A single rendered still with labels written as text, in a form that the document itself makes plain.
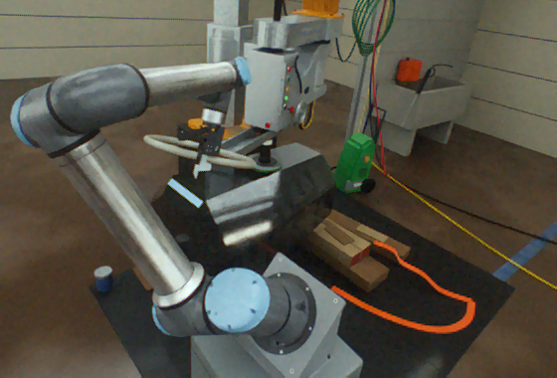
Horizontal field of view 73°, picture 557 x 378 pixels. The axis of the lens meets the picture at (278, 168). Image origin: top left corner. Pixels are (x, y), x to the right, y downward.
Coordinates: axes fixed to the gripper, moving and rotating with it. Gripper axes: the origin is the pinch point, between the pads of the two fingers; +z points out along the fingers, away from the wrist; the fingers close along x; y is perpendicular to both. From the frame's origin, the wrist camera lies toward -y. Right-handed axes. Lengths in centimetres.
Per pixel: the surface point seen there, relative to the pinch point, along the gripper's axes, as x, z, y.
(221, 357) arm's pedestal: -39, 46, 21
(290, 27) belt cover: 50, -75, 28
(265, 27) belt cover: 50, -71, 16
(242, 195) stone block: 63, 17, 26
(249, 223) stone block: 56, 30, 32
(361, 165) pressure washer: 209, -9, 148
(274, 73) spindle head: 56, -52, 26
